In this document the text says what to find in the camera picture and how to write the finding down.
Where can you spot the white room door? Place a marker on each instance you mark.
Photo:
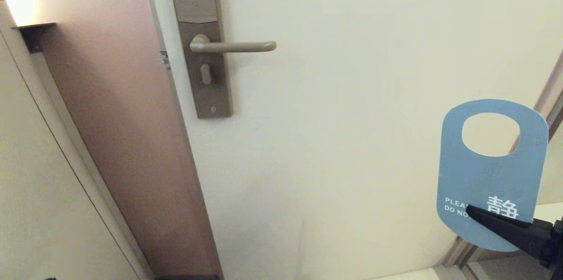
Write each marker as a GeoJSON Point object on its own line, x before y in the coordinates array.
{"type": "Point", "coordinates": [330, 161]}

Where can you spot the white shelf board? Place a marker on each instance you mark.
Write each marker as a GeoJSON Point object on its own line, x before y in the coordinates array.
{"type": "Point", "coordinates": [547, 212]}

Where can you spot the wall lamp with shelf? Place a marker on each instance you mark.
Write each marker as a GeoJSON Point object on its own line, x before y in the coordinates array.
{"type": "Point", "coordinates": [34, 34]}

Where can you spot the blue door hanger sign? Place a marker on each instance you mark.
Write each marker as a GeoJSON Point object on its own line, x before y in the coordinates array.
{"type": "Point", "coordinates": [484, 179]}

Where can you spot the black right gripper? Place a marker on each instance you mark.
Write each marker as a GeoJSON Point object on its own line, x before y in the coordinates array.
{"type": "Point", "coordinates": [558, 249]}

